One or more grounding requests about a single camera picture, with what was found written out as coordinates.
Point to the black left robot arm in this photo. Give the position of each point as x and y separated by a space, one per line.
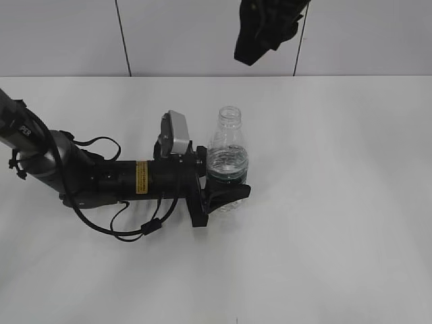
86 180

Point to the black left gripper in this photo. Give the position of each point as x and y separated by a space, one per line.
178 176

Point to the clear plastic water bottle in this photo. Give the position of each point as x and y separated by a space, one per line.
227 157

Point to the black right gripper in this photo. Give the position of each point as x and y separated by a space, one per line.
265 25

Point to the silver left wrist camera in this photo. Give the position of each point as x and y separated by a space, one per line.
174 137

